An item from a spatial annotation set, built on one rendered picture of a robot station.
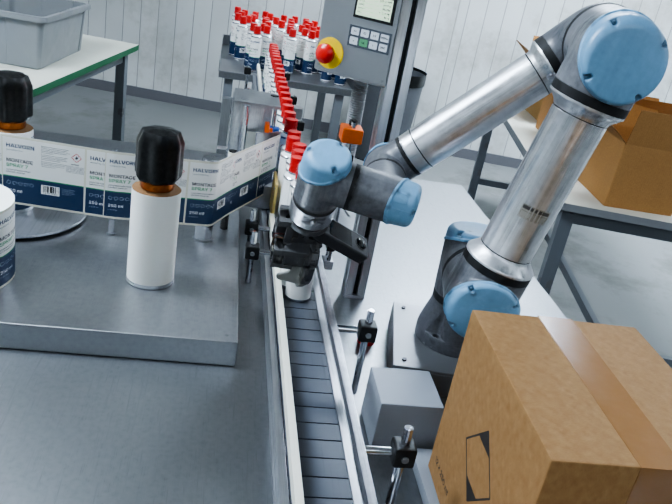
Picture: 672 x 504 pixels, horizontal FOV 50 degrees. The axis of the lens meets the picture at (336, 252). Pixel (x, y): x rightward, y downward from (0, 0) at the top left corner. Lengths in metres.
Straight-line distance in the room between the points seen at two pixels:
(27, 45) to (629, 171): 2.42
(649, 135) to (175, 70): 4.25
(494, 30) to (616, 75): 4.96
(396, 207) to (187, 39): 5.14
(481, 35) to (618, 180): 3.29
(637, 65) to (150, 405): 0.86
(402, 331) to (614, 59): 0.63
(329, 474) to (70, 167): 0.87
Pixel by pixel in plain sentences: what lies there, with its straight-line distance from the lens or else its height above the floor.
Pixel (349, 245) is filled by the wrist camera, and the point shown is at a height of 1.06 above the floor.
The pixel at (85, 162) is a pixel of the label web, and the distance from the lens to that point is 1.57.
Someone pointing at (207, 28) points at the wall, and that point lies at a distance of 6.12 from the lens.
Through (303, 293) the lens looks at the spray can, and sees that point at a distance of 1.41.
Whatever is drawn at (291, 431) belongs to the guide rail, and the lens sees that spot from 1.03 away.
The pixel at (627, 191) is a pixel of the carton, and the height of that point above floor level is 0.85.
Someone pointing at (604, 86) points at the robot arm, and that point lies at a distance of 1.06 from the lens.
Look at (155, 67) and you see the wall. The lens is 6.29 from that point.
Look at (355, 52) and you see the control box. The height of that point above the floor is 1.34.
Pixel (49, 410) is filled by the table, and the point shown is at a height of 0.83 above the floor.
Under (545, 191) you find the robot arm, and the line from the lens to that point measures 1.11.
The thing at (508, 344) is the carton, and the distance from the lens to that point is 0.94.
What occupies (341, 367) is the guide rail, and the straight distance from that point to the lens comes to 1.09.
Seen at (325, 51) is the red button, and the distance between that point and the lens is 1.45.
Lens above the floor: 1.55
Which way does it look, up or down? 24 degrees down
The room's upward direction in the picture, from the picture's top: 11 degrees clockwise
